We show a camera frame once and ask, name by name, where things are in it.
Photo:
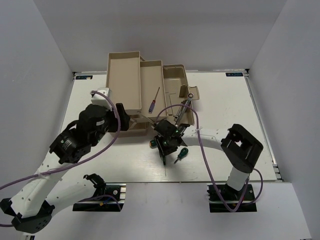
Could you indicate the large ratchet wrench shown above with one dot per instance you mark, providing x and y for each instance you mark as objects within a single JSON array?
[{"x": 185, "y": 116}]

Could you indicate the slim black green precision screwdriver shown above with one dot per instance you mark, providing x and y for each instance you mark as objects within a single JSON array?
[{"x": 164, "y": 164}]

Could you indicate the blue handled long screwdriver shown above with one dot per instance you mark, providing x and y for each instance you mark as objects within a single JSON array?
[{"x": 153, "y": 103}]

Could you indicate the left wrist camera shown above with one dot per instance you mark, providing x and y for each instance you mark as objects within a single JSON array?
[{"x": 98, "y": 97}]

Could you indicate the beige plastic toolbox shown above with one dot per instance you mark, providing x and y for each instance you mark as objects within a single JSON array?
[{"x": 134, "y": 81}]

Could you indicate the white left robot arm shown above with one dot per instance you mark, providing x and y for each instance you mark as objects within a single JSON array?
[{"x": 34, "y": 205}]

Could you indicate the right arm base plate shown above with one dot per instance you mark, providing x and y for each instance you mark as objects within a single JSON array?
[{"x": 232, "y": 197}]

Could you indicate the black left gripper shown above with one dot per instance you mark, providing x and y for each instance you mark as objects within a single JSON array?
[{"x": 124, "y": 117}]

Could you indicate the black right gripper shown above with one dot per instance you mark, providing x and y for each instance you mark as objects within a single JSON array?
[{"x": 163, "y": 151}]

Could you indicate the stubby green handled screwdriver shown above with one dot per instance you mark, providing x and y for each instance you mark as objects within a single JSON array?
[{"x": 182, "y": 154}]

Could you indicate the stubby green orange-capped screwdriver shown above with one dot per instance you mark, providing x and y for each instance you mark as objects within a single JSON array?
[{"x": 152, "y": 144}]

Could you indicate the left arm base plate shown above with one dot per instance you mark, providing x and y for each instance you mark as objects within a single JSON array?
[{"x": 111, "y": 200}]

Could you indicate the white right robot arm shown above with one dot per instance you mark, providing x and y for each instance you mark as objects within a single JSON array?
[{"x": 241, "y": 148}]

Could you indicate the small combination wrench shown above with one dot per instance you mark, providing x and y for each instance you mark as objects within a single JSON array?
[{"x": 177, "y": 115}]

